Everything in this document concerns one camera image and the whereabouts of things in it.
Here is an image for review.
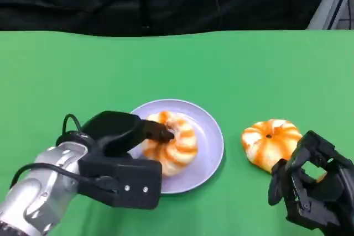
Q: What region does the green table cloth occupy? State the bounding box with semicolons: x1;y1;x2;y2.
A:
0;29;354;236

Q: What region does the lilac plate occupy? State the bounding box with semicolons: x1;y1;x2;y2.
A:
128;98;225;195

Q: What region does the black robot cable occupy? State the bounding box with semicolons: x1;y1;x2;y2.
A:
10;162;120;196
62;113;84;138

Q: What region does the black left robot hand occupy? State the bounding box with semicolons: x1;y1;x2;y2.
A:
80;110;175;160

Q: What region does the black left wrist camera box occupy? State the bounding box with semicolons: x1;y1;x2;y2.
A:
77;155;163;211

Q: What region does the black backdrop curtain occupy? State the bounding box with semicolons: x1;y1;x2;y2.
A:
0;0;336;37

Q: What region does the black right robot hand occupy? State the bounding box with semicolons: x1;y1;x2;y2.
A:
267;130;354;233

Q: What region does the aluminium frame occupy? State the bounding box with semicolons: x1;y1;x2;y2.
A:
305;0;354;30

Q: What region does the orange white toy bread roll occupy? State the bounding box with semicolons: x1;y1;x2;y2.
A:
241;119;328;183
141;111;199;177

